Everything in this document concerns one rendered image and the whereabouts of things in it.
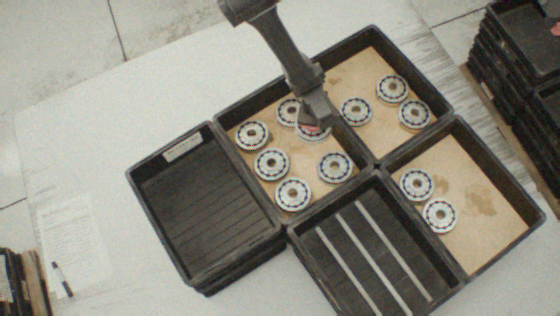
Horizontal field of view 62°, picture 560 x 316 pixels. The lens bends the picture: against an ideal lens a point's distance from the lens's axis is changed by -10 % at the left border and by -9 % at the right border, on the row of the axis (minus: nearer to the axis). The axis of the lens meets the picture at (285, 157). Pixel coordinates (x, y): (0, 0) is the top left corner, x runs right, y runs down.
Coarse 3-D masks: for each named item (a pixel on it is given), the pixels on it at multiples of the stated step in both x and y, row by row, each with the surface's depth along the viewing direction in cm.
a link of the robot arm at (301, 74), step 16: (224, 0) 81; (272, 0) 85; (240, 16) 85; (256, 16) 85; (272, 16) 87; (272, 32) 91; (288, 32) 98; (272, 48) 97; (288, 48) 99; (288, 64) 104; (304, 64) 107; (288, 80) 112; (304, 80) 113; (320, 80) 116
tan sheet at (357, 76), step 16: (368, 48) 166; (352, 64) 163; (368, 64) 163; (384, 64) 163; (336, 80) 161; (352, 80) 161; (368, 80) 161; (336, 96) 159; (368, 96) 158; (416, 96) 157; (384, 112) 155; (368, 128) 154; (384, 128) 153; (400, 128) 153; (368, 144) 151; (384, 144) 151
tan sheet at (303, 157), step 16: (288, 96) 160; (272, 112) 158; (272, 128) 156; (272, 144) 154; (288, 144) 153; (304, 144) 153; (320, 144) 153; (336, 144) 152; (304, 160) 151; (256, 176) 150; (288, 176) 149; (304, 176) 149; (272, 192) 148; (320, 192) 146
